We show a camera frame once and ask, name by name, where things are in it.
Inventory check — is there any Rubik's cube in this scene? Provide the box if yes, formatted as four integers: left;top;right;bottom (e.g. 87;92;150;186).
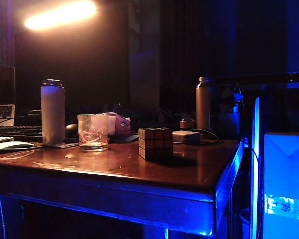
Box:
138;127;174;160

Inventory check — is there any clear glass cup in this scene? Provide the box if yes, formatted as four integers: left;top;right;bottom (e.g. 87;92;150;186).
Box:
77;114;109;152

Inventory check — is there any small metal cup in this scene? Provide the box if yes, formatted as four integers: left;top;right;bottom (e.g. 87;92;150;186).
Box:
179;119;196;129

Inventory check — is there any purple tissue pack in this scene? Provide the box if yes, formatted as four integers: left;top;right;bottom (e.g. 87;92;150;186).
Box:
96;112;133;136

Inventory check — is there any blue booklet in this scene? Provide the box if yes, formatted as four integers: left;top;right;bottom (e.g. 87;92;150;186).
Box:
109;133;140;144

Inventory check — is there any white power adapter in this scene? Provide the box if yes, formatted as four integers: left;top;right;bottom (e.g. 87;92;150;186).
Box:
172;130;201;144

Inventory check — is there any brown thermos bottle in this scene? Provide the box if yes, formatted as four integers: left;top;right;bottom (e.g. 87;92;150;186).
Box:
195;76;216;131

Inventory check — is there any black computer mouse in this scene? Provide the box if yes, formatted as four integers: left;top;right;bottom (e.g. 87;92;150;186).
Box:
65;123;79;138

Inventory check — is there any dark bottle with tag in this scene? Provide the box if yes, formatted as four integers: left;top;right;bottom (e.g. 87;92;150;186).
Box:
220;84;244;114

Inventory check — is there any dark curtain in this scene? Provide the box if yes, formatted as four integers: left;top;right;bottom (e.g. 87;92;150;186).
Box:
159;0;238;113

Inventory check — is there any ID badge card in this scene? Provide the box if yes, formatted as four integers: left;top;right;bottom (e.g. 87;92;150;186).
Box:
55;142;79;149

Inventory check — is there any dark wooden table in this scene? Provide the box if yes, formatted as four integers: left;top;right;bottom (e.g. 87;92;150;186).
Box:
0;138;245;237

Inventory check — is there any white thermos bottle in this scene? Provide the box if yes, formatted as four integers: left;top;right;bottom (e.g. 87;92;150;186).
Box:
40;79;66;146

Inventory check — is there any dark shelf board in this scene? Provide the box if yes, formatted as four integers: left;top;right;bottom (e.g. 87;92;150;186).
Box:
215;72;299;91

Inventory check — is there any white upright panel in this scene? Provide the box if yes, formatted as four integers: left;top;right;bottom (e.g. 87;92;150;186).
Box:
250;97;261;239

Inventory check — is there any black keyboard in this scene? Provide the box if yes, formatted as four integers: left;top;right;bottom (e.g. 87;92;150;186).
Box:
0;125;43;142

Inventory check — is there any glowing lamp bar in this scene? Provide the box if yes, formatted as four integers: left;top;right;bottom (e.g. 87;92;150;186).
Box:
23;0;98;31

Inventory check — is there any dark waste bin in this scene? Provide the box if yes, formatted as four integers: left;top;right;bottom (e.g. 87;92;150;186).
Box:
239;208;251;239

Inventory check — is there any white flat mouse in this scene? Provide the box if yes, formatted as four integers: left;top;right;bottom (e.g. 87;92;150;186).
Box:
0;141;35;151

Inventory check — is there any white cardboard box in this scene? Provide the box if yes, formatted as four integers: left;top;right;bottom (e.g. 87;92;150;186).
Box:
263;131;299;239

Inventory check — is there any silver laptop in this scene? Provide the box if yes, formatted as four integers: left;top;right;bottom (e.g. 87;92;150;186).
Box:
0;65;16;127

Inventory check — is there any black adapter cable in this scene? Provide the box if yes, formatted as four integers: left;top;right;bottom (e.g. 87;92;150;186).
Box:
186;128;221;146

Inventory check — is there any black hanging cable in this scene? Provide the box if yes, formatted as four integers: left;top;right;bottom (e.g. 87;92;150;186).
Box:
241;138;263;239

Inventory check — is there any grey desk cable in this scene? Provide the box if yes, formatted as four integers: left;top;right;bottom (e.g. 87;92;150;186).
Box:
0;145;45;153

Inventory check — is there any thin black cable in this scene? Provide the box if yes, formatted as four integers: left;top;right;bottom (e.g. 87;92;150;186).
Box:
0;115;42;129

